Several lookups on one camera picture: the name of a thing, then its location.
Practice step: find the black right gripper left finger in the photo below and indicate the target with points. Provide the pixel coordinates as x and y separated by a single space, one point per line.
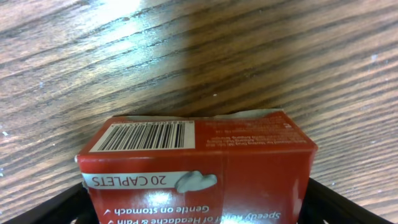
73 204

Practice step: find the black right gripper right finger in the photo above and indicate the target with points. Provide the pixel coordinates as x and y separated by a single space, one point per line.
322 205

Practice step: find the red white medicine box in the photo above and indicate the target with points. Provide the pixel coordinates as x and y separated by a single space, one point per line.
247 167

